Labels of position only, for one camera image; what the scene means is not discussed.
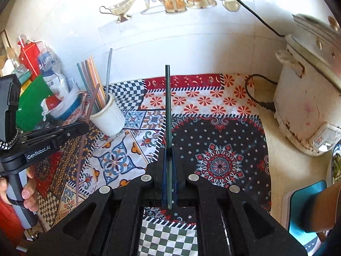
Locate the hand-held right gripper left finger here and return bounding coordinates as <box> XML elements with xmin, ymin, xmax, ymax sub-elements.
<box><xmin>25</xmin><ymin>147</ymin><xmax>168</xmax><ymax>256</ymax></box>

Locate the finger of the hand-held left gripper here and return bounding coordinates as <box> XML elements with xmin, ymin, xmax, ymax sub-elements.
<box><xmin>52</xmin><ymin>122</ymin><xmax>90</xmax><ymax>142</ymax></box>
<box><xmin>19</xmin><ymin>126</ymin><xmax>64</xmax><ymax>142</ymax></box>

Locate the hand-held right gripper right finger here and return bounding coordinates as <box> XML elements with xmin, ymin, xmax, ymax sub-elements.
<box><xmin>173</xmin><ymin>145</ymin><xmax>308</xmax><ymax>256</ymax></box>

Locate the white cup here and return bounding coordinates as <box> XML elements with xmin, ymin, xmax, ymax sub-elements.
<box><xmin>89</xmin><ymin>93</ymin><xmax>126</xmax><ymax>137</ymax></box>

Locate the brown chopstick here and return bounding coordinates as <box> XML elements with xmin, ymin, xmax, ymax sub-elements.
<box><xmin>75</xmin><ymin>84</ymin><xmax>101</xmax><ymax>205</ymax></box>

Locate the grey-blue chopstick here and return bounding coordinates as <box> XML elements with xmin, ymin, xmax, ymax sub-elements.
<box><xmin>77</xmin><ymin>63</ymin><xmax>94</xmax><ymax>108</ymax></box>

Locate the pink chopstick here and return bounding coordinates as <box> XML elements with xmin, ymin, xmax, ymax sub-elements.
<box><xmin>81</xmin><ymin>61</ymin><xmax>98</xmax><ymax>106</ymax></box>

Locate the orange chopstick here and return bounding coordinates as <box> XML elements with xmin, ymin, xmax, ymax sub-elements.
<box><xmin>86</xmin><ymin>59</ymin><xmax>102</xmax><ymax>103</ymax></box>
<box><xmin>90</xmin><ymin>56</ymin><xmax>106</xmax><ymax>102</ymax></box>

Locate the dark grey chopstick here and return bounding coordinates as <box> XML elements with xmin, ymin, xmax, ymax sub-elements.
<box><xmin>105</xmin><ymin>48</ymin><xmax>113</xmax><ymax>106</ymax></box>

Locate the green chopstick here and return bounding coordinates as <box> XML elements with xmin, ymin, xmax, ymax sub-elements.
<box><xmin>165</xmin><ymin>64</ymin><xmax>173</xmax><ymax>210</ymax></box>

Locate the person's right forearm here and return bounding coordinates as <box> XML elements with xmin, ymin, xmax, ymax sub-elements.
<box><xmin>301</xmin><ymin>182</ymin><xmax>341</xmax><ymax>234</ymax></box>

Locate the person's left forearm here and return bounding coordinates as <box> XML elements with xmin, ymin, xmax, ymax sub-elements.
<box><xmin>0</xmin><ymin>199</ymin><xmax>25</xmax><ymax>246</ymax></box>

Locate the person's left hand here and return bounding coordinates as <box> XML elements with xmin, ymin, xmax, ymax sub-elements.
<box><xmin>0</xmin><ymin>169</ymin><xmax>40</xmax><ymax>213</ymax></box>

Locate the blue basket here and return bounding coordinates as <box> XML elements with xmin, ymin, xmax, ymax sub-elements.
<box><xmin>50</xmin><ymin>87</ymin><xmax>84</xmax><ymax>121</ymax></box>

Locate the green board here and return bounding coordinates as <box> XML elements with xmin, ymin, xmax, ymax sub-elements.
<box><xmin>15</xmin><ymin>74</ymin><xmax>54</xmax><ymax>132</ymax></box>

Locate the plastic bag packet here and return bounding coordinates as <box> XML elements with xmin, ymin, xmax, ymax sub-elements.
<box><xmin>37</xmin><ymin>46</ymin><xmax>70</xmax><ymax>100</ymax></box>

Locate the patterned tablecloth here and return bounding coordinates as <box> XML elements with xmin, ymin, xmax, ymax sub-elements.
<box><xmin>29</xmin><ymin>73</ymin><xmax>273</xmax><ymax>256</ymax></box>

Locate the red carton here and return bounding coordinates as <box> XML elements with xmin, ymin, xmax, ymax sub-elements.
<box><xmin>17</xmin><ymin>35</ymin><xmax>41</xmax><ymax>81</ymax></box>

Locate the teal cutting board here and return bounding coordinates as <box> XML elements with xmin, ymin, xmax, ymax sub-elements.
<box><xmin>282</xmin><ymin>179</ymin><xmax>337</xmax><ymax>254</ymax></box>

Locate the golden sauce boat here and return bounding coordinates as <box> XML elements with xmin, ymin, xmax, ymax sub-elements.
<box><xmin>100</xmin><ymin>0</ymin><xmax>142</xmax><ymax>23</ymax></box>

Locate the white slow cooker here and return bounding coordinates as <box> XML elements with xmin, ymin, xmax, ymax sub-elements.
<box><xmin>273</xmin><ymin>13</ymin><xmax>341</xmax><ymax>157</ymax></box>

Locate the patterned plate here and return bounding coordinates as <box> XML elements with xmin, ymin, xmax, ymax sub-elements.
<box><xmin>331</xmin><ymin>142</ymin><xmax>341</xmax><ymax>186</ymax></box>

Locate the small cream cup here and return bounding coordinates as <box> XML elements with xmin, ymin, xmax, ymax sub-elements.
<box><xmin>218</xmin><ymin>0</ymin><xmax>241</xmax><ymax>13</ymax></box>

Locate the black power cable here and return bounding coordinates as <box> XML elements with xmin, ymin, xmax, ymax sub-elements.
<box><xmin>244</xmin><ymin>74</ymin><xmax>278</xmax><ymax>112</ymax></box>

